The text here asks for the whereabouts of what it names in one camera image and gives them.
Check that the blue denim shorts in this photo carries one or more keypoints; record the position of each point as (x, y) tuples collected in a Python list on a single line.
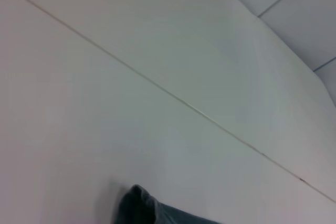
[(147, 208)]

